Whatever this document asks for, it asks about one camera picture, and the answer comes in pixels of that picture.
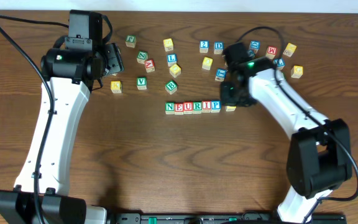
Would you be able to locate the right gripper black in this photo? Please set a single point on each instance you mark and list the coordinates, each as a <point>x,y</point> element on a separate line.
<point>229,93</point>

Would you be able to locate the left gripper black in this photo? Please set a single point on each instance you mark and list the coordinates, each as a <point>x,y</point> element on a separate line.
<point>114,58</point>

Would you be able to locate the yellow S block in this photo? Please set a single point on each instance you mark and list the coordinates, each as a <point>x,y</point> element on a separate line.
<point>230,108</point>

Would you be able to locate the blue P block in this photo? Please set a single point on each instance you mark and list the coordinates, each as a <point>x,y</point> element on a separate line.
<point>215,106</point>

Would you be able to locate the red I block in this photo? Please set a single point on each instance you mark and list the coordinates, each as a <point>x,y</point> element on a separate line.
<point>206,106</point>

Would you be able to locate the green R block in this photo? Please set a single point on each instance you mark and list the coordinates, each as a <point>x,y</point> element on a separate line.
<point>197,107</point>

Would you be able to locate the red U block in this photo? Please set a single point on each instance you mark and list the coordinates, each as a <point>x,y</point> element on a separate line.
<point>188,107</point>

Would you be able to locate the red E block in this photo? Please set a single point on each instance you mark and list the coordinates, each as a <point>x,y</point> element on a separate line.
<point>178,108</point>

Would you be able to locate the green N block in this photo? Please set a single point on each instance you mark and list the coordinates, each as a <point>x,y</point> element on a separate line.
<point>169,108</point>

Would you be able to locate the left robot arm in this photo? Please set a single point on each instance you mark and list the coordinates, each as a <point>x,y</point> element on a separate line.
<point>68,72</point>

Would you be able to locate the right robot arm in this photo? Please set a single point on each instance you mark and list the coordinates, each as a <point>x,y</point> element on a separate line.
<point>318,160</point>

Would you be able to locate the yellow K block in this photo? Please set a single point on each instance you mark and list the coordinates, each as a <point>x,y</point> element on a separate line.
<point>116,86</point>

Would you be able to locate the green block top left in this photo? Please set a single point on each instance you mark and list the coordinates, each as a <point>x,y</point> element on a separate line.
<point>131,41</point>

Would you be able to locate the green Z block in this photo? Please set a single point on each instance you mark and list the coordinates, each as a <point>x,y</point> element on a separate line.
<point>142,56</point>

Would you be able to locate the green V block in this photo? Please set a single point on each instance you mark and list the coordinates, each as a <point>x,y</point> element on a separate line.
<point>141,83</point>

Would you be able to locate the red A block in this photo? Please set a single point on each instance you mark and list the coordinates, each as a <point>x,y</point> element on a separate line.
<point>149,65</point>

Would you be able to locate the yellow O block right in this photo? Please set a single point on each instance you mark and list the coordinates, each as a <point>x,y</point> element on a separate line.
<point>207,63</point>

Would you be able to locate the yellow o block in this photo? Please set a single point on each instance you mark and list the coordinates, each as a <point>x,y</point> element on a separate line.
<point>175,70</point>
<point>207,63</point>

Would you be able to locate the blue D block right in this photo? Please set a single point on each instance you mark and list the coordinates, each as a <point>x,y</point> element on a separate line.
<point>254,46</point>

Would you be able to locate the blue d block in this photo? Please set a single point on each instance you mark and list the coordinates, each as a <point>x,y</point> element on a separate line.
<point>218,47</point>
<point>254,46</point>

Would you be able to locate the blue L block right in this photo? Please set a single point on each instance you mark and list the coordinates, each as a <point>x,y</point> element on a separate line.
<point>279,63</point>

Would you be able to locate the blue l block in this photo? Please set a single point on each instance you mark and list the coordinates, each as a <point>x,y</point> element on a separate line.
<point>171,59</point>
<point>279,63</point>

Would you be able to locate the red M block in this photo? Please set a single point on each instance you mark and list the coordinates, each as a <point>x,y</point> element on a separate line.
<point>271,52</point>

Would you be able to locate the blue 2 block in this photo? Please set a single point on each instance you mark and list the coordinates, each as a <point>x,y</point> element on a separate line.
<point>204,46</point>

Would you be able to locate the blue L block centre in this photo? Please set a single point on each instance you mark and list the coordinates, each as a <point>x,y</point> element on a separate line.
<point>171,59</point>

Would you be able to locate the yellow G block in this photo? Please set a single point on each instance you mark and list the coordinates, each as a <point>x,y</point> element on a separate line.
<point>297,71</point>

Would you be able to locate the yellow O block centre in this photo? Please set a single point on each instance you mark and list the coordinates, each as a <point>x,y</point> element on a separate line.
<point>175,70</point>

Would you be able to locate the green B block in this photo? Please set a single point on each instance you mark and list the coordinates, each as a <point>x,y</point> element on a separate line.
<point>171,87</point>

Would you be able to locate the yellow block top right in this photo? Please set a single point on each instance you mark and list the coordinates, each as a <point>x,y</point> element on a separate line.
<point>289,50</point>

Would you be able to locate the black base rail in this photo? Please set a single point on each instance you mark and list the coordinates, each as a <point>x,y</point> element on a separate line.
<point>136,218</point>

